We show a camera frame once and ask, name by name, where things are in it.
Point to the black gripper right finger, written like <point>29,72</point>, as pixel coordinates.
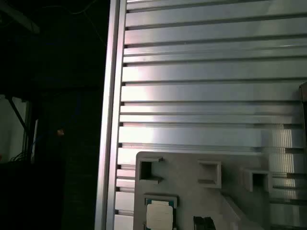
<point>209,224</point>

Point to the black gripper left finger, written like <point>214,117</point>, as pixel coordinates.
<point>198,224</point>

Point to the silver CPU green edge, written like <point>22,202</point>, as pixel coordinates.
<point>159,215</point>

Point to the grey plastic parts rack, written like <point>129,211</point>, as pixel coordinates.
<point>184,191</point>

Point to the black open PC case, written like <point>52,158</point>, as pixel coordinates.
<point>303,93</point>

